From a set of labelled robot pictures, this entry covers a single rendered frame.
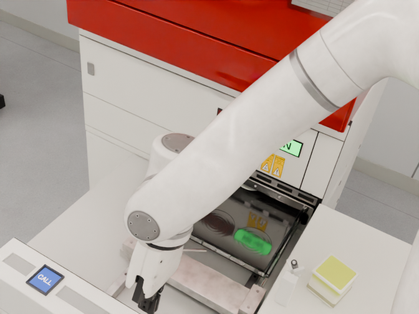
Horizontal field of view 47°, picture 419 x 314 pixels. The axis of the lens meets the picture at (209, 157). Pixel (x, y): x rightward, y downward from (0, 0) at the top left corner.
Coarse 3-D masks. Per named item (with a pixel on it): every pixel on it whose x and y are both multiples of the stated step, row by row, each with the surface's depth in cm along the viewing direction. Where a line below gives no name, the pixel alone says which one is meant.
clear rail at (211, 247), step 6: (192, 234) 123; (198, 240) 122; (204, 240) 122; (204, 246) 121; (210, 246) 121; (216, 252) 120; (222, 252) 119; (228, 258) 119; (234, 258) 118; (240, 264) 118; (246, 264) 117; (252, 270) 117; (258, 270) 116; (264, 276) 116
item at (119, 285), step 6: (126, 270) 118; (120, 276) 117; (126, 276) 117; (114, 282) 115; (120, 282) 116; (108, 288) 114; (114, 288) 114; (120, 288) 116; (108, 294) 113; (114, 294) 114
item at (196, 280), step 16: (128, 256) 119; (176, 272) 116; (192, 272) 117; (208, 272) 117; (192, 288) 113; (208, 288) 114; (224, 288) 114; (240, 288) 115; (208, 304) 113; (224, 304) 111; (240, 304) 111
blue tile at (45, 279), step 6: (42, 270) 102; (48, 270) 103; (36, 276) 101; (42, 276) 101; (48, 276) 102; (54, 276) 102; (30, 282) 100; (36, 282) 100; (42, 282) 100; (48, 282) 100; (54, 282) 101; (42, 288) 99; (48, 288) 99
